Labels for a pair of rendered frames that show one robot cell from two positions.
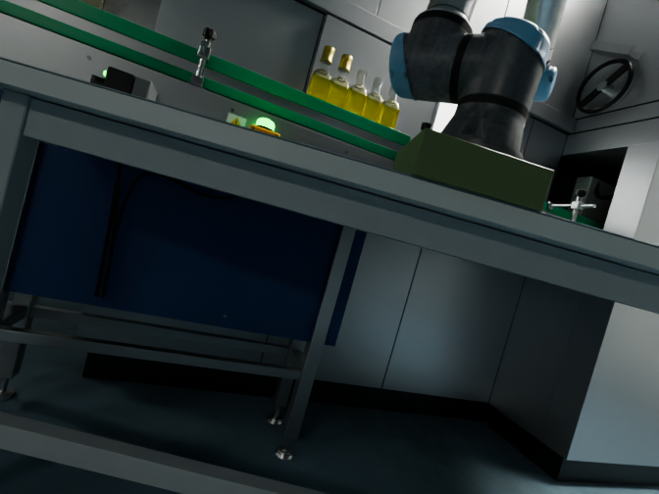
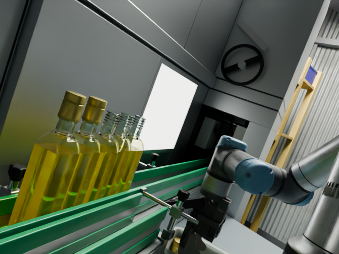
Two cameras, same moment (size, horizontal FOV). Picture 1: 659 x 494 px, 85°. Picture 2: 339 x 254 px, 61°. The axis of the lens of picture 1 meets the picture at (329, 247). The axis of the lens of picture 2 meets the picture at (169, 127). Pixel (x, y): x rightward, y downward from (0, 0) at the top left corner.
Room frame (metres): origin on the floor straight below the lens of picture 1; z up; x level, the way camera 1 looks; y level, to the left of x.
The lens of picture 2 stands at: (0.65, 0.41, 1.21)
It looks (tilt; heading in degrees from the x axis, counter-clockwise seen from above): 5 degrees down; 311
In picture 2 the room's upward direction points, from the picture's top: 21 degrees clockwise
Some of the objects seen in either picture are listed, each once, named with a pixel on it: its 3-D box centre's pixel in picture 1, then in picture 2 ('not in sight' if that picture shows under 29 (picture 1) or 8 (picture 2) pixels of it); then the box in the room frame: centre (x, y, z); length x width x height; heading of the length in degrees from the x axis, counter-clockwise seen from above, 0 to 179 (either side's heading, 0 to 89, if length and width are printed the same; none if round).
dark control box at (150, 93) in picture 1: (128, 99); not in sight; (0.76, 0.49, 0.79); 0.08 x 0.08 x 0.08; 19
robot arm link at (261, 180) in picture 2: not in sight; (252, 174); (0.92, -0.25, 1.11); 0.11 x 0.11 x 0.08; 60
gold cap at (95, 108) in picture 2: (345, 64); (94, 110); (1.10, 0.10, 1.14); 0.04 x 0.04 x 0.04
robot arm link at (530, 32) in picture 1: (501, 70); not in sight; (0.63, -0.20, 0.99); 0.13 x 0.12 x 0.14; 60
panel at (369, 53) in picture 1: (425, 116); (136, 105); (1.34, -0.21, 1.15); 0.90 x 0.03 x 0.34; 109
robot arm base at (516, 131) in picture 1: (482, 136); not in sight; (0.64, -0.21, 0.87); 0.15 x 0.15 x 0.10
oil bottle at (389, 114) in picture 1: (381, 133); (118, 176); (1.15, -0.06, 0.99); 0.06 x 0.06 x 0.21; 18
